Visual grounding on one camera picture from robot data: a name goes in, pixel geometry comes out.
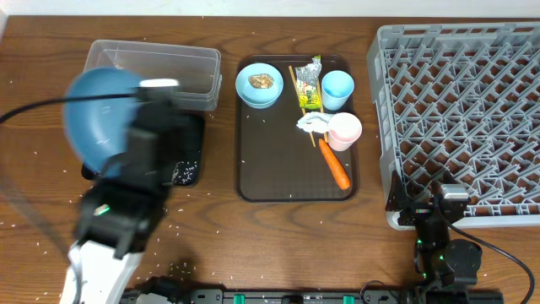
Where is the dark blue plate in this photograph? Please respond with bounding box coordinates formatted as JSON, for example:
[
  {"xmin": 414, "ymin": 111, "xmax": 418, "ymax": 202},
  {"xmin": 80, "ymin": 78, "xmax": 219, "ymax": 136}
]
[{"xmin": 62, "ymin": 68, "xmax": 143, "ymax": 173}]

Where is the orange carrot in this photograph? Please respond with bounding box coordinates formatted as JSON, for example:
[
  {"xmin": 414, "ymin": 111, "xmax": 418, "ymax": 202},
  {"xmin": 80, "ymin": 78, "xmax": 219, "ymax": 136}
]
[{"xmin": 318, "ymin": 138, "xmax": 351, "ymax": 190}]

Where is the light blue bowl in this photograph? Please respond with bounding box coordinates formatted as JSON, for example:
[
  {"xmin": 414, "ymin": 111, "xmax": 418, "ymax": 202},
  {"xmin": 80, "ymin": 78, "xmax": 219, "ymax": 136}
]
[{"xmin": 235, "ymin": 63, "xmax": 284, "ymax": 109}]

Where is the pink cup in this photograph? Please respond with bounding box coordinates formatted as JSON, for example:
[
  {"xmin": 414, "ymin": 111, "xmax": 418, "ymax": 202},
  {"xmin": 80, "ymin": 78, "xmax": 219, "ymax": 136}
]
[{"xmin": 328, "ymin": 112, "xmax": 362, "ymax": 151}]

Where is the brown food scrap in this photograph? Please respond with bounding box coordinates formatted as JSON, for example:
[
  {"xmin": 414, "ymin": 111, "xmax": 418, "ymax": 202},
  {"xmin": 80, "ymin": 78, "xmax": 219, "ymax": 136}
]
[{"xmin": 248, "ymin": 73, "xmax": 274, "ymax": 89}]

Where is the light blue cup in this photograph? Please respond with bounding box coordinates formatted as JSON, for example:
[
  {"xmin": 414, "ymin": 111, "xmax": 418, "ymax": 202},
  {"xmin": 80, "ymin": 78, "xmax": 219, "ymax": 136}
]
[{"xmin": 321, "ymin": 70, "xmax": 354, "ymax": 111}]

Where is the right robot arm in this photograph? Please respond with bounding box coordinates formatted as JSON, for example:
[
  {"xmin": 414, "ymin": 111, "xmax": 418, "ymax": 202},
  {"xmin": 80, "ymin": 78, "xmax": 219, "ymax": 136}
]
[{"xmin": 386, "ymin": 171, "xmax": 483, "ymax": 303}]

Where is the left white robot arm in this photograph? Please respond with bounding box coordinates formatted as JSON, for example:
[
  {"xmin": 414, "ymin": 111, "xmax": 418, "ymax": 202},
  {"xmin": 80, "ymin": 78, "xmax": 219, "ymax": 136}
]
[{"xmin": 60, "ymin": 84, "xmax": 191, "ymax": 303}]

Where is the black waste tray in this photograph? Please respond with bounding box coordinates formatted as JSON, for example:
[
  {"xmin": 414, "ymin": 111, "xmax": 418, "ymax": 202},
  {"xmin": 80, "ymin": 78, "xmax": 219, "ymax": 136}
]
[{"xmin": 81, "ymin": 109, "xmax": 205, "ymax": 187}]

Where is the grey dishwasher rack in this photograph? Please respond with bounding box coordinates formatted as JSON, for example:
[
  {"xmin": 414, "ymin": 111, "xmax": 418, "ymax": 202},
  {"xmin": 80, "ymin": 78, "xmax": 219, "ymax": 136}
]
[{"xmin": 367, "ymin": 22, "xmax": 539, "ymax": 229}]

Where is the pile of white rice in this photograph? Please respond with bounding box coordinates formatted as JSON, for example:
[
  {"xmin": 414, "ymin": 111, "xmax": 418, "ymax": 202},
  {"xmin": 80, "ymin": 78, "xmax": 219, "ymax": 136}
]
[{"xmin": 171, "ymin": 161, "xmax": 199, "ymax": 186}]

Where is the clear plastic bin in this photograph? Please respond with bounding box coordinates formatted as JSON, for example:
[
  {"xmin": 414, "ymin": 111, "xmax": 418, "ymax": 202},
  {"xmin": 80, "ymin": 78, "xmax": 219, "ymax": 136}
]
[{"xmin": 84, "ymin": 40, "xmax": 222, "ymax": 111}]

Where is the dark brown serving tray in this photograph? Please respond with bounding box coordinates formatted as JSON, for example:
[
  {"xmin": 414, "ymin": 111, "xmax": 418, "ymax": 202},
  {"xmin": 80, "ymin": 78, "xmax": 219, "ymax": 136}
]
[{"xmin": 235, "ymin": 55, "xmax": 359, "ymax": 203}]

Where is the crumpled white tissue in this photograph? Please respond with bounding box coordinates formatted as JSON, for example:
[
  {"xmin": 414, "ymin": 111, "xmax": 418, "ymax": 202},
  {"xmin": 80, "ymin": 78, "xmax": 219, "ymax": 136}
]
[{"xmin": 296, "ymin": 111, "xmax": 334, "ymax": 133}]

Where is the green foil snack wrapper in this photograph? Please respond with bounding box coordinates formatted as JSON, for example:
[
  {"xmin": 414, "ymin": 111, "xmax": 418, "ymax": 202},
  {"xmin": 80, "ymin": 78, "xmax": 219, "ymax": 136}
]
[{"xmin": 294, "ymin": 56, "xmax": 322, "ymax": 110}]

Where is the black cable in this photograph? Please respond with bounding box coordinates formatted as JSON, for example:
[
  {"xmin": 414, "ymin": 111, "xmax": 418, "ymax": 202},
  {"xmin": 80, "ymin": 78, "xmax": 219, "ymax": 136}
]
[{"xmin": 0, "ymin": 93, "xmax": 140, "ymax": 126}]

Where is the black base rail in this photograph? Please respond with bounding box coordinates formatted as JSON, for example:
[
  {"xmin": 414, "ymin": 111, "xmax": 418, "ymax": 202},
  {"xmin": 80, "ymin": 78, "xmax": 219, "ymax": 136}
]
[{"xmin": 119, "ymin": 276, "xmax": 505, "ymax": 304}]

